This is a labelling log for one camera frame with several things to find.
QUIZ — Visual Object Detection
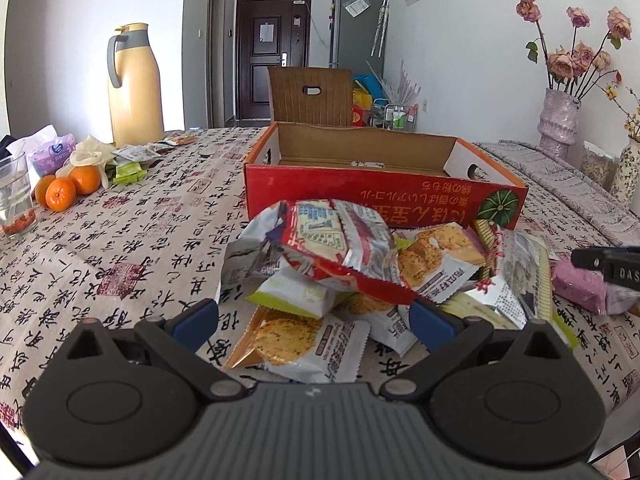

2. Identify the wire storage trolley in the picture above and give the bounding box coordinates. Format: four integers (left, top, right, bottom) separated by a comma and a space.
369, 100, 418, 133

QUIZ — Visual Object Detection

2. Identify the cracker snack packet white orange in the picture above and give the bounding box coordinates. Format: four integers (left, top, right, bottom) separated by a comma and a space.
226, 307, 371, 384

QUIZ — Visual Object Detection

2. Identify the cream thermos jug grey handle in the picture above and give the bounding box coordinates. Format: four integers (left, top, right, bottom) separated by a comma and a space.
106, 23, 165, 148

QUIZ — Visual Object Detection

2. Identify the orange mandarin rear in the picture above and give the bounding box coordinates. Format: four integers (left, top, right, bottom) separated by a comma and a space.
68, 166, 102, 196

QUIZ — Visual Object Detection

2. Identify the floral patterned small vase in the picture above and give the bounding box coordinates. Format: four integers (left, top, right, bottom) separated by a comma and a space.
611, 138, 640, 207

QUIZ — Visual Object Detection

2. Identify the orange mandarin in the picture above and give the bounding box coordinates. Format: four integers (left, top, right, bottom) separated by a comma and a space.
68, 166, 102, 196
44, 178, 77, 212

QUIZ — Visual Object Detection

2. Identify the red cardboard snack box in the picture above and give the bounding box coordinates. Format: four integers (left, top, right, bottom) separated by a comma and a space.
244, 122, 527, 229

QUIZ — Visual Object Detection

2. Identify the calligraphy print tablecloth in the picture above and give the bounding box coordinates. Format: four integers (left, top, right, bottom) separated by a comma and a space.
1, 128, 639, 448

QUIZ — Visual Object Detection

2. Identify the dark brown entrance door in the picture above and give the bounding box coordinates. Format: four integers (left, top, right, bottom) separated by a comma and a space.
235, 0, 311, 122

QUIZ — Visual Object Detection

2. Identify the orange mandarin front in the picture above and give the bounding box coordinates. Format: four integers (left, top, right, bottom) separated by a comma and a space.
44, 178, 77, 212

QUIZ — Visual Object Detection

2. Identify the grey refrigerator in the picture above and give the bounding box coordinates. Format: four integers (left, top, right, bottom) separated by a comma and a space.
329, 0, 386, 76

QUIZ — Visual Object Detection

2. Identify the dried pink rose bouquet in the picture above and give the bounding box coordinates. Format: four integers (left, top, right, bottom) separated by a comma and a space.
515, 0, 632, 102

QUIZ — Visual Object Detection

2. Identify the clear jar with grains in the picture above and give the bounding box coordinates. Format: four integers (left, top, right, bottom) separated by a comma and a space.
580, 141, 617, 191

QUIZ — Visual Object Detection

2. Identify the pink ribbed flower vase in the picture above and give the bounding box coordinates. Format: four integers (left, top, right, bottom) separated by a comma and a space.
537, 89, 580, 160

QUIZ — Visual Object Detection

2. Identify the clear drinking glass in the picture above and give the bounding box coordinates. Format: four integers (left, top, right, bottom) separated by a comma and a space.
0, 153, 36, 237

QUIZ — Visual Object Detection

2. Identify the green snack packet on table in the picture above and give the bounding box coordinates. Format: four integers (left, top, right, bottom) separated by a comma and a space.
113, 162, 148, 185

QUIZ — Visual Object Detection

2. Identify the red white snack packet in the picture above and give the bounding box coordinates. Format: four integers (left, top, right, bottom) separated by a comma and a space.
264, 198, 419, 306

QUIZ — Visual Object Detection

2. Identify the green white snack packet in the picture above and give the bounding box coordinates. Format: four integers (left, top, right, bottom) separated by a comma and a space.
246, 268, 350, 320

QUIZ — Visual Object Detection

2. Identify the pink snack packet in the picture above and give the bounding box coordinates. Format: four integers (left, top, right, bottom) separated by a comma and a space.
552, 259, 612, 315

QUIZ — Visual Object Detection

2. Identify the white silk flower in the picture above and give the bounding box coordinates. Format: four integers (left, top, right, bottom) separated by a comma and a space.
55, 136, 115, 188

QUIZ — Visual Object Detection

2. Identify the purple tissue pack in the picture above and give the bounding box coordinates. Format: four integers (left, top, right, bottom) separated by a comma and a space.
28, 134, 76, 177

